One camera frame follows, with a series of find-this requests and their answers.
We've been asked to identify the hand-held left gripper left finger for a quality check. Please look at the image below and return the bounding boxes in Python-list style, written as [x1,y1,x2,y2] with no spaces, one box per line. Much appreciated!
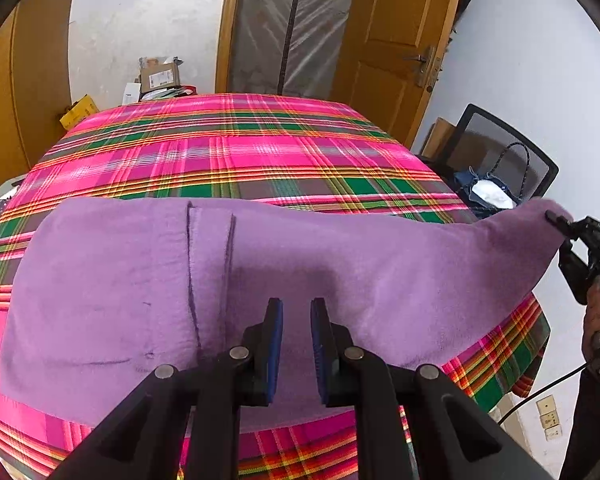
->
[55,298,284,480]

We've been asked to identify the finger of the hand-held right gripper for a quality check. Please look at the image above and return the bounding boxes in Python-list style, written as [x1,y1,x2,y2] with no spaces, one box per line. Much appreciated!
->
[545,210,588,238]

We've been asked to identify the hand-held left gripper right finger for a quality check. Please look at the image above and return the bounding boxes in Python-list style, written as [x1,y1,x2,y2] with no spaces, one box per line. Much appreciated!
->
[310,298,556,480]

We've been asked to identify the purple fleece garment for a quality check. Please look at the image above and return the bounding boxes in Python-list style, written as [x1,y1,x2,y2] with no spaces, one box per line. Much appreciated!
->
[0,197,576,433]

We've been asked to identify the person's right forearm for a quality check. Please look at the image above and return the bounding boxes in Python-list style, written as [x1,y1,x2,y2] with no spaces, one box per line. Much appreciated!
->
[560,355,600,480]

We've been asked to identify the black mesh chair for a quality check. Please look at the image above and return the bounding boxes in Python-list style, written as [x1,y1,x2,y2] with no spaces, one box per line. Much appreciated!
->
[445,104,560,206]

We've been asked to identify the flat cardboard box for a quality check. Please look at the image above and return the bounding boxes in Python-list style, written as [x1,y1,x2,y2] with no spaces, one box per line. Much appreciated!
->
[420,117,457,158]

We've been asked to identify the pink plaid tablecloth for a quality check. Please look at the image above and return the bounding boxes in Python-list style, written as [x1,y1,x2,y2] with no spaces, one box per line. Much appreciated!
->
[0,92,551,480]

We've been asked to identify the wooden door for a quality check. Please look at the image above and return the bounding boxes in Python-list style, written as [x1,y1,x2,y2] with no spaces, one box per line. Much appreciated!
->
[330,0,466,148]

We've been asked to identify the open cardboard box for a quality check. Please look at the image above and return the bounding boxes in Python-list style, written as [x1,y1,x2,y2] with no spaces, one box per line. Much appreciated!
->
[139,56,183,93]

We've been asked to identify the yellow bag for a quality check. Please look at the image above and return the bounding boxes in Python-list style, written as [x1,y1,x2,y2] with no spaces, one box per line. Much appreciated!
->
[60,94,100,131]

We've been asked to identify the light green table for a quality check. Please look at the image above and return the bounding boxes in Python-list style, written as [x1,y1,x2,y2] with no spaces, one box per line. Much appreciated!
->
[0,175,31,198]

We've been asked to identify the clear plastic door curtain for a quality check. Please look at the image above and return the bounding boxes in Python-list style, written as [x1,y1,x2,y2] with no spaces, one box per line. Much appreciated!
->
[227,0,361,98]

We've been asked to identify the wooden wardrobe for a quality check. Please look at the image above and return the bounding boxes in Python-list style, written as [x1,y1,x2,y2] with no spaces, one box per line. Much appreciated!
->
[0,0,83,201]

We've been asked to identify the blue drawstring bag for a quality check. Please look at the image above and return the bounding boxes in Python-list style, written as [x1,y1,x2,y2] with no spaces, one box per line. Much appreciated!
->
[452,142,531,218]

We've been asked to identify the black cable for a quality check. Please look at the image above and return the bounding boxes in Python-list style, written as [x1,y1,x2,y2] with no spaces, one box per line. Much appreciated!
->
[497,360,591,423]

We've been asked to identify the beige wall outlet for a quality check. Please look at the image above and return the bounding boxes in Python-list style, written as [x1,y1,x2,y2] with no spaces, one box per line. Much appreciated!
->
[536,395,563,441]

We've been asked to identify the metal door handle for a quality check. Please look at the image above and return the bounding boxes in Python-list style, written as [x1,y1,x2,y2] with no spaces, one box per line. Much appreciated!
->
[405,45,443,88]

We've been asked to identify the wooden door frame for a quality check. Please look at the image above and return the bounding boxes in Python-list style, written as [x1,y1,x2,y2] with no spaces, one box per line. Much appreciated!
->
[215,0,246,93]

